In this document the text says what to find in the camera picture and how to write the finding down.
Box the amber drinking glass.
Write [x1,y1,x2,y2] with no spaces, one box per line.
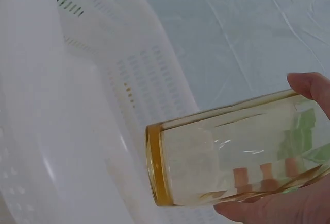
[145,89,330,207]

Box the white slotted plastic basket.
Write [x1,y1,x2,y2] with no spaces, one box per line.
[0,0,216,224]

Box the person's right hand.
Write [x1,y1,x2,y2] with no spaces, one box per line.
[213,72,330,224]

